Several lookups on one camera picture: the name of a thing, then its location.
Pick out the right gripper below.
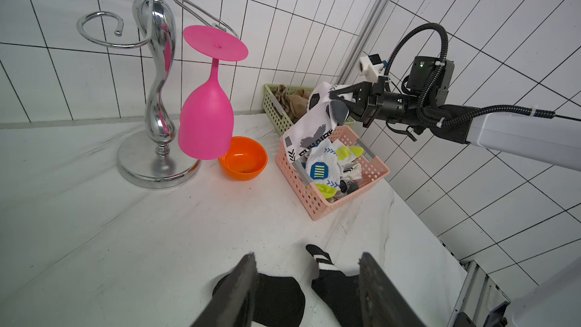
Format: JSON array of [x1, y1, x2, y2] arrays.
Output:
[[328, 23, 480, 144]]

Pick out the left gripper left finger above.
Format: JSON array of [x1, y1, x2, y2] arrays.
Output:
[[191, 253, 258, 327]]

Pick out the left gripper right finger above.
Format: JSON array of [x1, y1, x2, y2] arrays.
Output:
[[359, 252, 425, 327]]

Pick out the black sock white stripes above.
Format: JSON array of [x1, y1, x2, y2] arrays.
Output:
[[305, 245, 363, 327]]

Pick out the black white sock pile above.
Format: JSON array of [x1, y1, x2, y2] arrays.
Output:
[[195, 273, 306, 326]]

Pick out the tan beige sock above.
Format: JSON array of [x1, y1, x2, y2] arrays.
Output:
[[273, 85, 311, 124]]

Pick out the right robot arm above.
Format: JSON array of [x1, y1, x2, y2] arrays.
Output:
[[330, 23, 580, 326]]

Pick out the pink plastic basket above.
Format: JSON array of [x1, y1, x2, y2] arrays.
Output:
[[276, 126, 390, 220]]

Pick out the green plastic basket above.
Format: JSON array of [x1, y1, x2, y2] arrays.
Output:
[[263, 84, 355, 135]]

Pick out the orange plastic bowl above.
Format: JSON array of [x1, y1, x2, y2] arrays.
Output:
[[219, 136, 269, 181]]

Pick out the pink plastic goblet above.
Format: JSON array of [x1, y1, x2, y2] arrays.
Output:
[[178, 26, 249, 160]]

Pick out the aluminium rail frame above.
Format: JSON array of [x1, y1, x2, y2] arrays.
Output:
[[448, 260, 510, 326]]

